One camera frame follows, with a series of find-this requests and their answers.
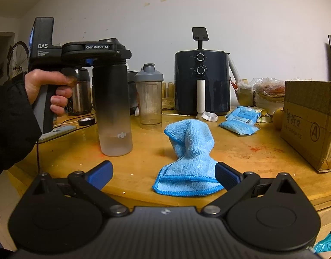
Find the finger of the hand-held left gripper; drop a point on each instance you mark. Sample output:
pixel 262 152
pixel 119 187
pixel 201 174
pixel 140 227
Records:
pixel 90 62

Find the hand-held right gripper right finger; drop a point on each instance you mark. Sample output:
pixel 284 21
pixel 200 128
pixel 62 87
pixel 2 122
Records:
pixel 227 176

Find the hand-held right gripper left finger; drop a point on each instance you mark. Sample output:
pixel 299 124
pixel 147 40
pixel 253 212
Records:
pixel 102 174

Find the blue microfiber cloth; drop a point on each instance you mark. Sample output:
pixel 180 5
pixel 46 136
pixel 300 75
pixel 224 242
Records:
pixel 192 145

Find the black gradient water bottle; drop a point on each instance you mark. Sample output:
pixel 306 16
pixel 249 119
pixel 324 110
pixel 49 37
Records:
pixel 112 108

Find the person's left hand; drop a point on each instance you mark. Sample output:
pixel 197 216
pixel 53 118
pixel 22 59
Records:
pixel 37 83

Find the stainless steel kettle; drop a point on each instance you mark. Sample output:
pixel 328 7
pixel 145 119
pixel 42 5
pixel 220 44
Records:
pixel 81 94

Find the bicycle wheel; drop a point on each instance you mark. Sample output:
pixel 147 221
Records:
pixel 11 56

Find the blue wipes packet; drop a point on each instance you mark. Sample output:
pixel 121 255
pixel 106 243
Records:
pixel 247 110
pixel 238 128
pixel 242 118

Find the black tape roll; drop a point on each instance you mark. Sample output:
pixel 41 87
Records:
pixel 87 121

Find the white power strip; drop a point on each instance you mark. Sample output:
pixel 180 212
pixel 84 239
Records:
pixel 60 131

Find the clear shaker bottle grey lid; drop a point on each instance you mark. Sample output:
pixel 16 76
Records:
pixel 149 99

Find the yellow pear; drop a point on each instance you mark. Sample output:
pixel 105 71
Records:
pixel 277 118

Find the dark blue air fryer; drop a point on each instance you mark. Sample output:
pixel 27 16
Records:
pixel 214 86

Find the plastic bag of flatbread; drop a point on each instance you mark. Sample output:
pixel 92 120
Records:
pixel 270 89

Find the cardboard box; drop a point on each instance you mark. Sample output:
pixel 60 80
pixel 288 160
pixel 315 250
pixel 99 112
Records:
pixel 308 121

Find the white tube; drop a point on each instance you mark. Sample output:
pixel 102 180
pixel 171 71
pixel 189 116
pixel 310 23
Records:
pixel 233 70

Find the black phone stand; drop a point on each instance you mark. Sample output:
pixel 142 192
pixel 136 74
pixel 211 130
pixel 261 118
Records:
pixel 200 33

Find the blue plastic bag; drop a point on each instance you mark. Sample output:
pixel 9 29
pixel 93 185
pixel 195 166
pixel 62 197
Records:
pixel 327 244

